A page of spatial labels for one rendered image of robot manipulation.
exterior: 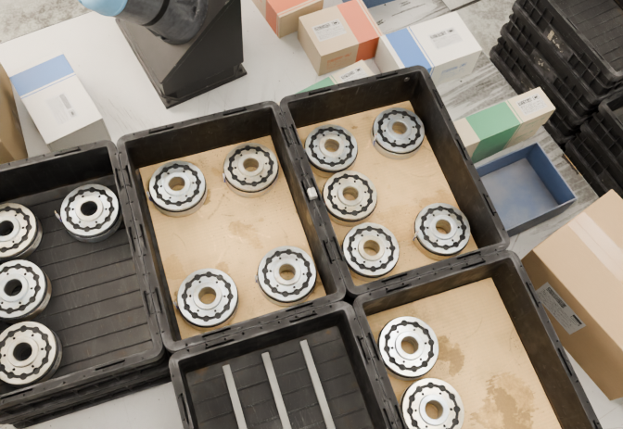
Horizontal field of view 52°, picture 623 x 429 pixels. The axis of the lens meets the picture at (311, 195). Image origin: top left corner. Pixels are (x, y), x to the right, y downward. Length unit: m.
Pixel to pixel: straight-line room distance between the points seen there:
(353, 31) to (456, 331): 0.72
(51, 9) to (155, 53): 1.29
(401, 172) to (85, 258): 0.61
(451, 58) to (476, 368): 0.69
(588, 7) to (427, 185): 1.06
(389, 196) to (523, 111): 0.36
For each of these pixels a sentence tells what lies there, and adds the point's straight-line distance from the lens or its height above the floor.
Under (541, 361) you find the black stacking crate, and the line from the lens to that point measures 1.18.
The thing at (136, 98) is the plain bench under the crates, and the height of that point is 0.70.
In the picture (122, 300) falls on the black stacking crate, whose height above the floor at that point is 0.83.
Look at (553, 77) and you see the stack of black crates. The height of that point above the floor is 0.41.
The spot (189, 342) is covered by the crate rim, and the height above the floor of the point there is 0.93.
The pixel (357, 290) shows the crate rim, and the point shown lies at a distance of 1.06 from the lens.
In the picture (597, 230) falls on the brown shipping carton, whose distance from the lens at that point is 1.31.
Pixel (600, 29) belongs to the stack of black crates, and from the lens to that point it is 2.14.
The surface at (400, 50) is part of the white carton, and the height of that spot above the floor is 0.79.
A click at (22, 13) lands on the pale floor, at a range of 2.71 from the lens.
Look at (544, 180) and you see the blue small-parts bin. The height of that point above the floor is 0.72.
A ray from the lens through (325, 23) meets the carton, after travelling 1.53.
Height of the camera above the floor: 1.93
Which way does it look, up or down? 64 degrees down
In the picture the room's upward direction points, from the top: 9 degrees clockwise
